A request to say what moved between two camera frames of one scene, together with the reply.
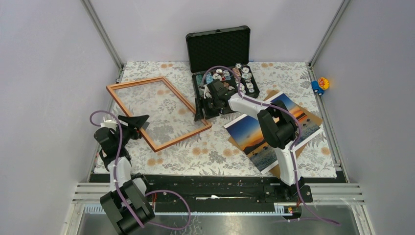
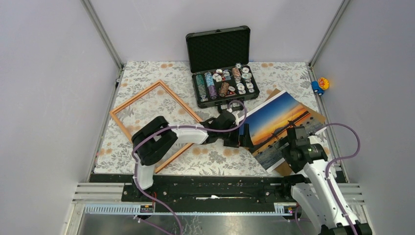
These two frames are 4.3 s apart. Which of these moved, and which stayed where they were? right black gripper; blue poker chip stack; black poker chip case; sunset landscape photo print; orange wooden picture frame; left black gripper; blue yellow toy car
Moved: right black gripper; left black gripper; orange wooden picture frame; sunset landscape photo print
Stayed: blue yellow toy car; blue poker chip stack; black poker chip case
